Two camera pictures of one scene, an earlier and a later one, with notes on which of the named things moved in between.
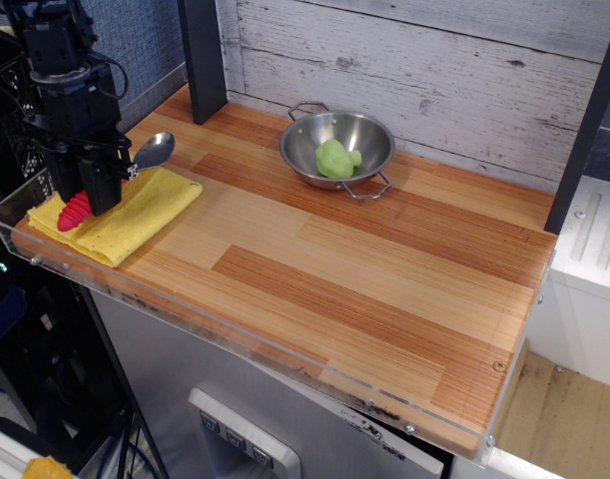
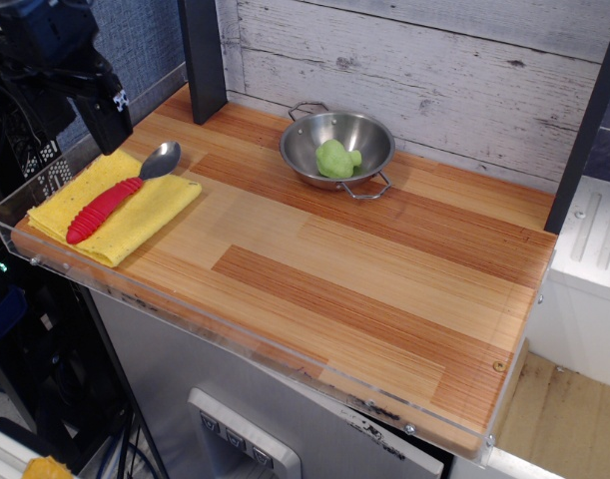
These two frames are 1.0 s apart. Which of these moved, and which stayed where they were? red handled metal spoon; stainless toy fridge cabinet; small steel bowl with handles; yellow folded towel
Moved: red handled metal spoon
Stayed: small steel bowl with handles; stainless toy fridge cabinet; yellow folded towel
